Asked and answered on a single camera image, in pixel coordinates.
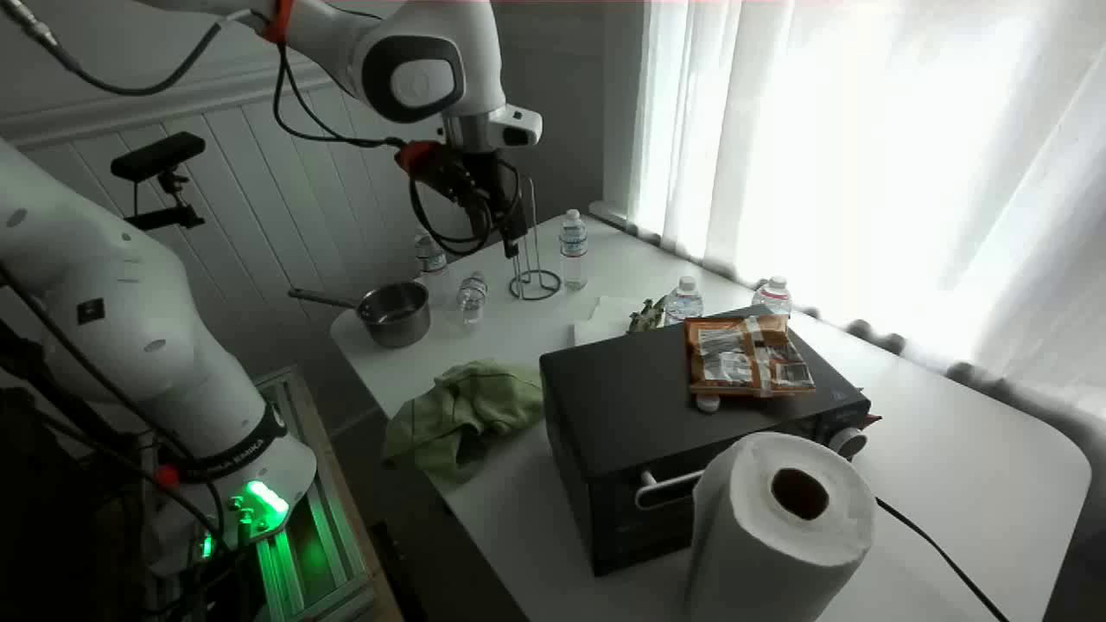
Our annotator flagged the metal wire stand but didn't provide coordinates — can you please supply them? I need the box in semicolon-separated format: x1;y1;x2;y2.
506;169;566;305

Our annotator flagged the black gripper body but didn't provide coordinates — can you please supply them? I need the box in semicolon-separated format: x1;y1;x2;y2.
434;140;525;232

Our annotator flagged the white sheer curtain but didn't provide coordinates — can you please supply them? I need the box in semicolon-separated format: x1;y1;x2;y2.
597;0;1106;402

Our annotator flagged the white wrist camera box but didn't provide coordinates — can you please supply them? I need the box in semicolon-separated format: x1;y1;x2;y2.
486;102;547;148

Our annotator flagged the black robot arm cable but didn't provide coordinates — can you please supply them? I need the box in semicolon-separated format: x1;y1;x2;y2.
0;0;226;99

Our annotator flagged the black oven power cord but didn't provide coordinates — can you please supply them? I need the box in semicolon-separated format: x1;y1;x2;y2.
874;493;1014;622

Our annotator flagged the metal pot with handle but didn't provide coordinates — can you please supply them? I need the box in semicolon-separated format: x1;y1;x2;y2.
287;279;434;352

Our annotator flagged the black camera on stand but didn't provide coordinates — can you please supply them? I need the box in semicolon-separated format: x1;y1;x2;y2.
106;126;211;235

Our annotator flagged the clear plastic water bottle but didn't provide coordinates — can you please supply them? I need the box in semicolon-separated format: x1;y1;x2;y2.
454;274;492;329
557;207;590;289
749;274;800;323
664;274;704;329

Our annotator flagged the green towel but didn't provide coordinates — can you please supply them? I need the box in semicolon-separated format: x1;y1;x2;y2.
380;358;547;484

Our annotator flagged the orange snack packet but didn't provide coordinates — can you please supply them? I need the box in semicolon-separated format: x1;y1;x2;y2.
686;312;816;402

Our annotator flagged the green toy crocodile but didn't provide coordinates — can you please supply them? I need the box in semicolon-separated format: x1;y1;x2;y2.
626;294;673;339

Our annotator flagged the white paper towel roll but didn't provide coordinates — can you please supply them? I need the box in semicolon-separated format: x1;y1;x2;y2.
681;427;879;622

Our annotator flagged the black toaster oven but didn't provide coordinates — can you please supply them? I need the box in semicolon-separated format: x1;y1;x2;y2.
537;305;880;581

